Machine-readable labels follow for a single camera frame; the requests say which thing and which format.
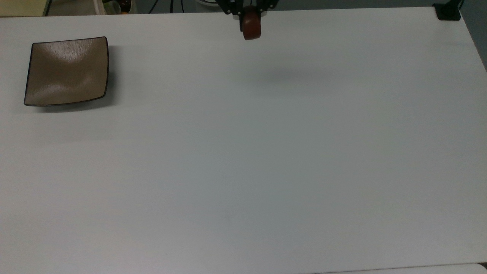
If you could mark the white container with items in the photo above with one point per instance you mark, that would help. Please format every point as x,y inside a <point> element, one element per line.
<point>114,6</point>

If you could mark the small round brown food item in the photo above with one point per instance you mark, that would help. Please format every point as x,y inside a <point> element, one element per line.
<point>252,24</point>

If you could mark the white round bowl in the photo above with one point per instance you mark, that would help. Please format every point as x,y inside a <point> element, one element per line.
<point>207,2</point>

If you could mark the yellow board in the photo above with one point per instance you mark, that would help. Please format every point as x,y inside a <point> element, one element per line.
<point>22,7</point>

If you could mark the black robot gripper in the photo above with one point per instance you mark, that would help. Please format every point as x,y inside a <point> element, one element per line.
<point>247,2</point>

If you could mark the square brown ceramic plate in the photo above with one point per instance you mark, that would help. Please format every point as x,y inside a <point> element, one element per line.
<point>67,71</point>

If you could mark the black table clamp mount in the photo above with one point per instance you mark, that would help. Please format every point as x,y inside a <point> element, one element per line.
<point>448,11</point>

